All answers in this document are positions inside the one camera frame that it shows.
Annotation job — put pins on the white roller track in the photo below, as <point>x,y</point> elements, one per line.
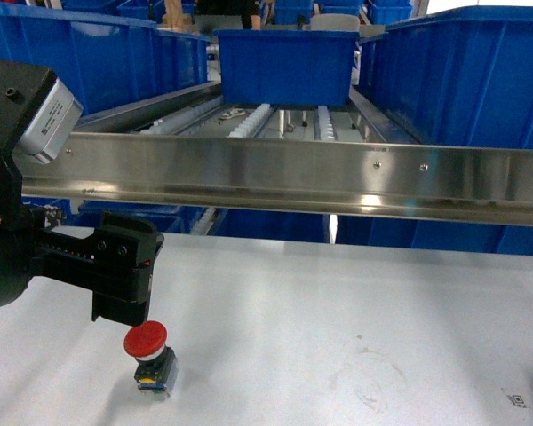
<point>325,130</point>

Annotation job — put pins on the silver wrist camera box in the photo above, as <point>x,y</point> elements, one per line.
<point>48,131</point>

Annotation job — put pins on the large blue bin left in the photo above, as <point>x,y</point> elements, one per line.
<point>106,61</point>

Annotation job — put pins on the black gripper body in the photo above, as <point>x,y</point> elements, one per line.
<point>27,249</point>

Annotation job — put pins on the red emergency stop button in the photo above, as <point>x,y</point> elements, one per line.
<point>157,362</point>

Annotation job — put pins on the large blue bin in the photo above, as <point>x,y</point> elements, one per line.
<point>463,77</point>
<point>106,61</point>

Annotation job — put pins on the large blue bin right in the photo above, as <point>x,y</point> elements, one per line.
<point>463,77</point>

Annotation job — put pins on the steel shelf front rail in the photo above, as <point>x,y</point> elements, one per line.
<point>464,184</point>

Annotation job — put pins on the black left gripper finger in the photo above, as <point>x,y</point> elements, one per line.
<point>124,259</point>

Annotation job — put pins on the person in black top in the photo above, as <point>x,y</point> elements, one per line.
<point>247,10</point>

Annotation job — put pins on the blue bin centre on rollers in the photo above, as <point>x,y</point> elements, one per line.
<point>300,68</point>

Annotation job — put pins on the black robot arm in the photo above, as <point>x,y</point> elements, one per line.
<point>23,89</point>

